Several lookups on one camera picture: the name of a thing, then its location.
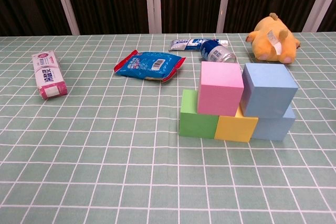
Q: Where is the yellow foam cube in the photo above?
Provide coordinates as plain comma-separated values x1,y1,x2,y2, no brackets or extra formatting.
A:
214,104,259,143

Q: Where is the green foam cube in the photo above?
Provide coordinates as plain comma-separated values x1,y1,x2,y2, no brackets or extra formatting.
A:
178,89,219,140

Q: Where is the pink foam cube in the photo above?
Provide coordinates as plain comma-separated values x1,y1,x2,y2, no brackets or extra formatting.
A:
197,61,245,117

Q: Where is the blue silver drink can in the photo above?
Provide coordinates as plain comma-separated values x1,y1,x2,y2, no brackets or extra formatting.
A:
199,39,237,63

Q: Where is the green checked tablecloth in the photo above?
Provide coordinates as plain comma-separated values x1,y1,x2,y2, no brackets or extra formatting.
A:
0,33,336,224

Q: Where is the yellow plush toy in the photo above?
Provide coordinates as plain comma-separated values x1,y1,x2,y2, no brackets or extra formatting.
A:
246,13,301,65

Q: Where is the white frame pole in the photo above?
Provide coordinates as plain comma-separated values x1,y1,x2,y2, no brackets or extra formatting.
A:
51,0,80,36
144,0,162,34
216,0,233,34
301,0,336,33

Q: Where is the blue red snack bag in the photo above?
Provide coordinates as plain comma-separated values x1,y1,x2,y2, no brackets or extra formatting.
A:
113,49,186,83

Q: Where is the pink white toothpaste box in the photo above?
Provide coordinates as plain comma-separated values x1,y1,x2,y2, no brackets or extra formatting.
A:
31,50,68,100

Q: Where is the blue white toothpaste tube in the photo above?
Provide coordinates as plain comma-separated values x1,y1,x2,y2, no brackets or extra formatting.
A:
168,38,228,52

